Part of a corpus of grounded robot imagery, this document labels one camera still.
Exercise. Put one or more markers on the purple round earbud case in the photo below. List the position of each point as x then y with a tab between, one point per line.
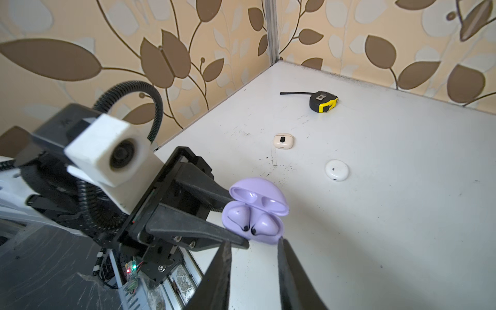
262	197

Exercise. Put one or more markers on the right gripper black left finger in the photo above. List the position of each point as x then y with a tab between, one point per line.
214	289

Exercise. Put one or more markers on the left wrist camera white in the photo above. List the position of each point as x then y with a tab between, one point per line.
114	156

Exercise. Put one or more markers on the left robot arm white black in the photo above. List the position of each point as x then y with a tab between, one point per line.
38	178

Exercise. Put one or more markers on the white round earbud case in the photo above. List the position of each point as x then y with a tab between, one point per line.
337	170

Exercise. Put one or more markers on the black yellow tape measure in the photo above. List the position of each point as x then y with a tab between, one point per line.
320	102

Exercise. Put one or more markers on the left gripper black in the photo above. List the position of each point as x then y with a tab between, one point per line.
172	216

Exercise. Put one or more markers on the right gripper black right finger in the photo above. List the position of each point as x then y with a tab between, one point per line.
296	289

